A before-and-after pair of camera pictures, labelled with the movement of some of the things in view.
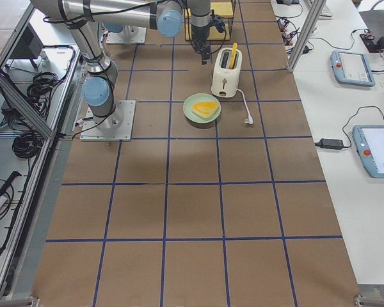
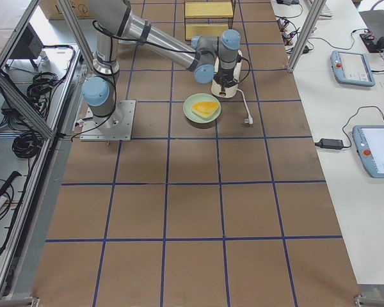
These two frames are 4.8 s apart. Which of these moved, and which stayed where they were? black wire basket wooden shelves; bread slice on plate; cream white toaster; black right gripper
Moved: black right gripper
Stayed: black wire basket wooden shelves; cream white toaster; bread slice on plate
